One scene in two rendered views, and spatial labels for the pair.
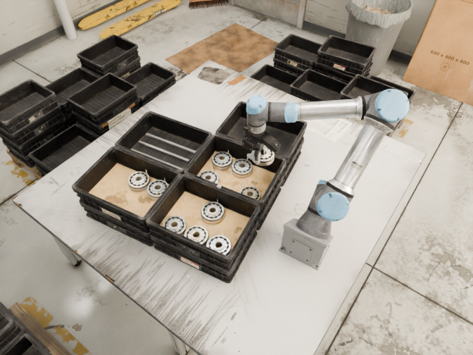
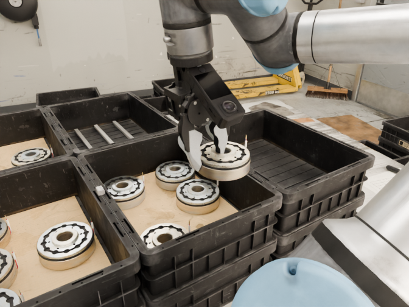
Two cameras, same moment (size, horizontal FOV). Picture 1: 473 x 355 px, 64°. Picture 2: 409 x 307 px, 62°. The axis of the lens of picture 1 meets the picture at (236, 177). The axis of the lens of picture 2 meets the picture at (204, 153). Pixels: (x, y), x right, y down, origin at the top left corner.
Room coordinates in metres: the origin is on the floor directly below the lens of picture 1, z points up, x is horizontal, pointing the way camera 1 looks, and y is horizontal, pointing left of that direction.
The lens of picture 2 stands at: (0.69, -0.39, 1.31)
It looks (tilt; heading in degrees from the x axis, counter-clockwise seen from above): 28 degrees down; 31
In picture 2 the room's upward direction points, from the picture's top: straight up
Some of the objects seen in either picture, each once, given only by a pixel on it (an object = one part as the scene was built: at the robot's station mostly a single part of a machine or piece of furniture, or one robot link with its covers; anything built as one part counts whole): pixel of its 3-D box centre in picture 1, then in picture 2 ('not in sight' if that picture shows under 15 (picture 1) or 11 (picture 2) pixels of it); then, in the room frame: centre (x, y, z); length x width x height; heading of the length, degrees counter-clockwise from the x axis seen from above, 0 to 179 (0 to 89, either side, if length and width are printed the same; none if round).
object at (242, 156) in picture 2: (263, 153); (223, 153); (1.20, -0.12, 1.01); 0.10 x 0.10 x 0.01
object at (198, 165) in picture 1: (235, 175); (171, 197); (1.19, 0.00, 0.87); 0.40 x 0.30 x 0.11; 64
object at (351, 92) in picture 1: (365, 117); not in sight; (2.22, -0.98, 0.37); 0.40 x 0.30 x 0.45; 54
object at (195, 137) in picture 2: (253, 157); (187, 146); (1.15, -0.07, 1.03); 0.06 x 0.03 x 0.09; 64
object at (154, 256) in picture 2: (235, 167); (170, 178); (1.19, 0.00, 0.92); 0.40 x 0.30 x 0.02; 64
